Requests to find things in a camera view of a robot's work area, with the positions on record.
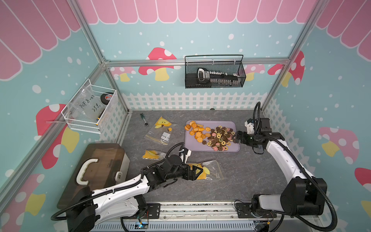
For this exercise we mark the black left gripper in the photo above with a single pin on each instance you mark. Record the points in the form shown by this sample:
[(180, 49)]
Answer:
[(192, 177)]

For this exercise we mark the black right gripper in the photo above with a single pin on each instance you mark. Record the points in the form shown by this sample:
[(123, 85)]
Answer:
[(244, 136)]

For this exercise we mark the ziploc bag of mixed cookies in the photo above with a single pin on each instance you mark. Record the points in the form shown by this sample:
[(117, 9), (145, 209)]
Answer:
[(153, 155)]

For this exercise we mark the ziploc bag of orange cookies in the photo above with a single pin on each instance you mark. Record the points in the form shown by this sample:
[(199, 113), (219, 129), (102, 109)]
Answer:
[(159, 132)]

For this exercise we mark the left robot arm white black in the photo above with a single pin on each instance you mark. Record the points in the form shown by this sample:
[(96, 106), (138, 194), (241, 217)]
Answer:
[(89, 207)]

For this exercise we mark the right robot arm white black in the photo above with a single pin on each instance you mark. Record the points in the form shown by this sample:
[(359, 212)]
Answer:
[(304, 195)]

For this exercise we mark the pile of mixed sandwich cookies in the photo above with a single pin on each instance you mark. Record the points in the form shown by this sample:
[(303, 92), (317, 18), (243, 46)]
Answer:
[(220, 139)]

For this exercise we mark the pile of orange cookies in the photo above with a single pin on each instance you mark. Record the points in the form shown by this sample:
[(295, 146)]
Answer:
[(198, 131)]

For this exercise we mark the socket set in basket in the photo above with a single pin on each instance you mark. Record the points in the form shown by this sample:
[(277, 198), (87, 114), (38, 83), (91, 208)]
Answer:
[(203, 79)]

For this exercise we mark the black tape roll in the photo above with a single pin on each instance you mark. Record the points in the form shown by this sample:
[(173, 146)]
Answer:
[(106, 97)]

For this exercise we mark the aluminium front rail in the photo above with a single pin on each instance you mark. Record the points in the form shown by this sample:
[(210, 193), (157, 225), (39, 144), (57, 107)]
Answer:
[(193, 217)]

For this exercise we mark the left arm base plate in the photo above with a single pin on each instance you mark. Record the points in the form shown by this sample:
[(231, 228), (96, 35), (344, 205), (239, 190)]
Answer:
[(148, 211)]

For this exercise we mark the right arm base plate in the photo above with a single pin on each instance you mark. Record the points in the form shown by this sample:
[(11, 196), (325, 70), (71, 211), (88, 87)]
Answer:
[(244, 211)]

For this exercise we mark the green handled ratchet wrench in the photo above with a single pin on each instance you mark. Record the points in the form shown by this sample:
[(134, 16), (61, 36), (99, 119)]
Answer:
[(144, 120)]

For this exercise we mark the black wire wall basket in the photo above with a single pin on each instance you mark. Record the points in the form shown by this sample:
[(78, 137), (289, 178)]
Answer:
[(219, 63)]

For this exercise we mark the brown wooden case white handle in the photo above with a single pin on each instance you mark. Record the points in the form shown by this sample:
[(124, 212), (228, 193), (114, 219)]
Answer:
[(101, 166)]

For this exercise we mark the white wire wall basket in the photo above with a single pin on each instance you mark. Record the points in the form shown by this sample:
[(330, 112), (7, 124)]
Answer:
[(85, 112)]

